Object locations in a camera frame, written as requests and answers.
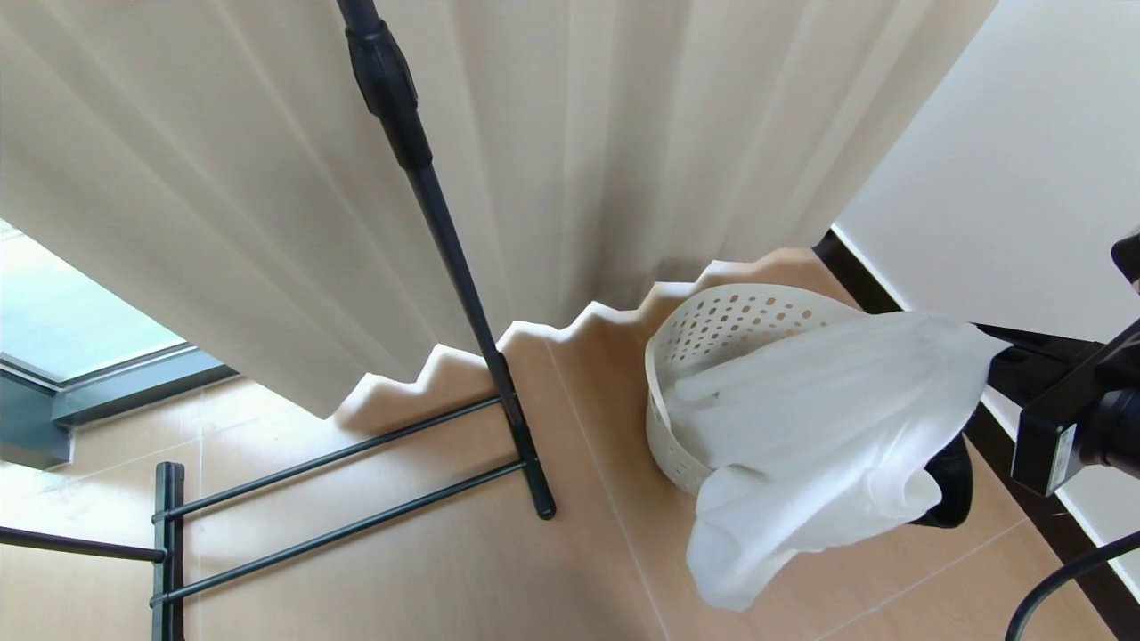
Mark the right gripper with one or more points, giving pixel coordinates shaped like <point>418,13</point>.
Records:
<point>1104,418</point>

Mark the white printed t-shirt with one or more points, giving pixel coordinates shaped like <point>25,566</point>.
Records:
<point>819,427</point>

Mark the white laundry basket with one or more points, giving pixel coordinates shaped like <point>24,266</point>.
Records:
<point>663,427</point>

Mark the black clothes rack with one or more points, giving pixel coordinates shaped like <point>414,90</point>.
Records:
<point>443,231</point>

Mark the black garment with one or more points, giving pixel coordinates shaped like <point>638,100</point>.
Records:
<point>953,481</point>

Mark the beige curtain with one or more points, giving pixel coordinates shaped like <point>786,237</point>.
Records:
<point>623,133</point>

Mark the window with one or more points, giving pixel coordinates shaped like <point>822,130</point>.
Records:
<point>89,312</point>

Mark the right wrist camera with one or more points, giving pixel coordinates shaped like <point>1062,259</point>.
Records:
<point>1129,258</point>

